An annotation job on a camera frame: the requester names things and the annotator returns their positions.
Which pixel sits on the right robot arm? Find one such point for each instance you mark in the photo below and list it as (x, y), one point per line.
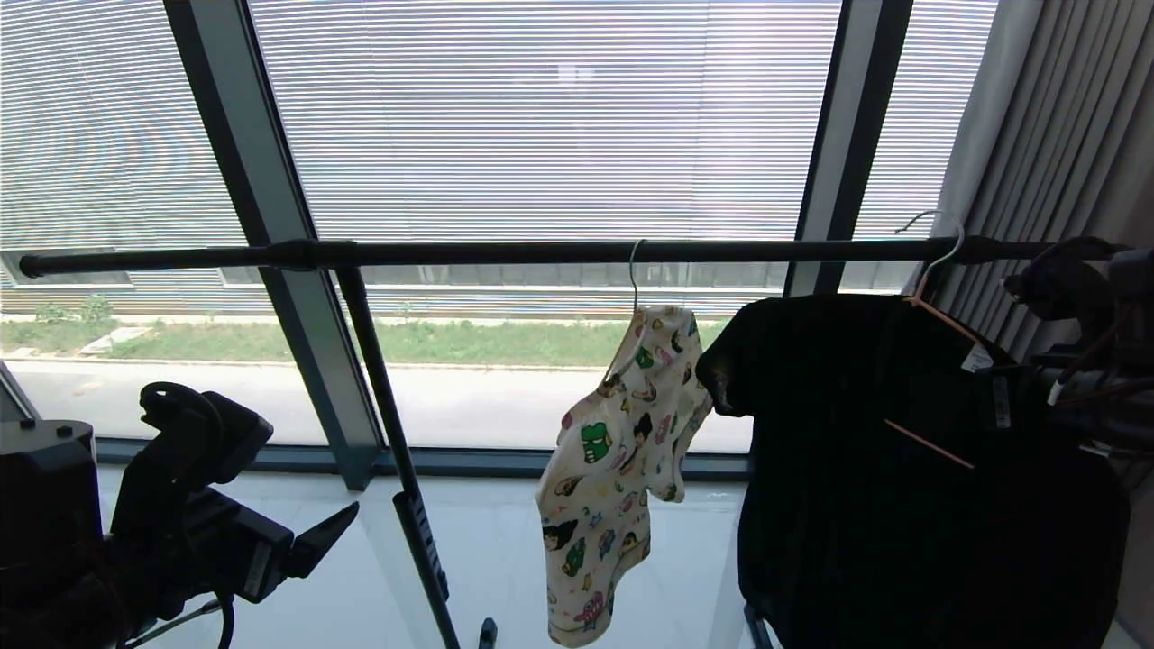
(1122, 361)

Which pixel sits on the pink clothes hanger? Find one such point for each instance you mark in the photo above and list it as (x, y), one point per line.
(938, 261)
(634, 270)

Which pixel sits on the window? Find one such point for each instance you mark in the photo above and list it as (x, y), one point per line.
(541, 117)

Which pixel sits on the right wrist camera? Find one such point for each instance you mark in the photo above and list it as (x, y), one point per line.
(1059, 284)

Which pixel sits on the cream printed garment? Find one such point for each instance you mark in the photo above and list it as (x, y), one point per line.
(622, 469)

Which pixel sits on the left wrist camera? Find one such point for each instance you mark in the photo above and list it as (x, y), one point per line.
(198, 442)

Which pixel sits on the beige curtain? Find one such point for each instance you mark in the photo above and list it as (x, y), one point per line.
(1037, 135)

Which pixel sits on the black clothes rack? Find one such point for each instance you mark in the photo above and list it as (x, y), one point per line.
(541, 252)

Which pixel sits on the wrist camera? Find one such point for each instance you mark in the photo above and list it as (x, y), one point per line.
(1059, 284)
(198, 442)

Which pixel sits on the black garment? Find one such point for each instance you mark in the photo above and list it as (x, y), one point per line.
(902, 505)

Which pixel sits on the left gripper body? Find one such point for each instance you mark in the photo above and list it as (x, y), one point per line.
(225, 550)

